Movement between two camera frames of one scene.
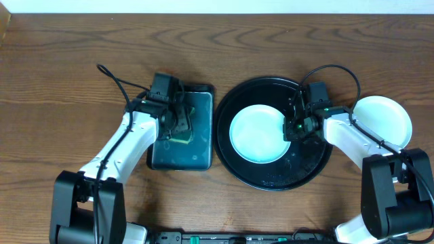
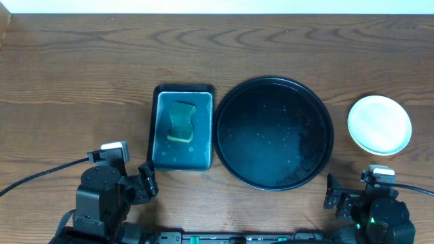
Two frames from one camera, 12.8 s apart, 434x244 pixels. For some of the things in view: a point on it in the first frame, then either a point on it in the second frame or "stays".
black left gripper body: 183,118 to 142,185
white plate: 385,117 stays
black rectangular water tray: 165,154 stays
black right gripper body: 297,130 to 352,207
